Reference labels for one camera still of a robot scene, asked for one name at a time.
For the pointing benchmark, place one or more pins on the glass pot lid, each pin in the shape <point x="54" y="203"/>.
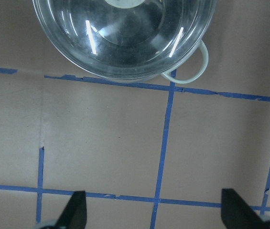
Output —
<point x="128" y="40"/>

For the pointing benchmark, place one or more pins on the pale green cooking pot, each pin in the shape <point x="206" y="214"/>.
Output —
<point x="197" y="64"/>

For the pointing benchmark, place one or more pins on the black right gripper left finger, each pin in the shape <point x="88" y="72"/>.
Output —
<point x="74" y="215"/>

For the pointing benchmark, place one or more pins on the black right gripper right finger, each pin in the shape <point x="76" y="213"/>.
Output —
<point x="237" y="214"/>

